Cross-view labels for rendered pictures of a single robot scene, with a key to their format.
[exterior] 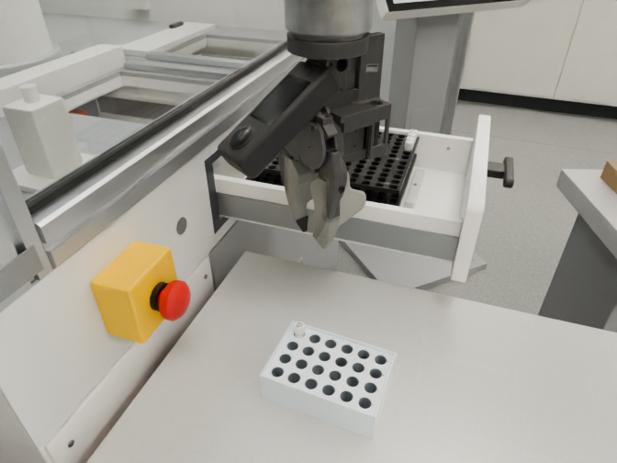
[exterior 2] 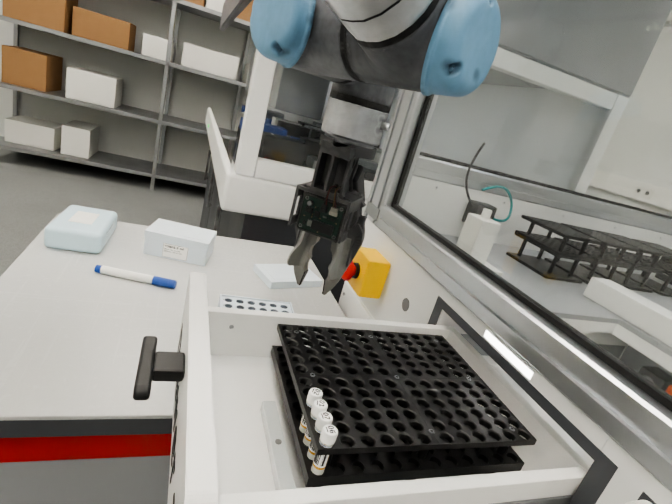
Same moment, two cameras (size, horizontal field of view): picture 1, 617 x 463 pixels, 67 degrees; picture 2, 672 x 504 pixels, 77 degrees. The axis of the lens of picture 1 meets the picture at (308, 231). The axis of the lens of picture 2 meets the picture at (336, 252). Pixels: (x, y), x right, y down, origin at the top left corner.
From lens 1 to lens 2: 0.92 m
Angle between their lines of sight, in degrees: 113
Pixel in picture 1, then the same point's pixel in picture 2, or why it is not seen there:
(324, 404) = (249, 301)
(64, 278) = (375, 235)
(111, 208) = (394, 233)
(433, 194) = (243, 455)
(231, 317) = not seen: hidden behind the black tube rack
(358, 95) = (319, 180)
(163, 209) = (406, 276)
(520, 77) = not seen: outside the picture
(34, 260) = (376, 214)
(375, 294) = not seen: hidden behind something
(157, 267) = (362, 257)
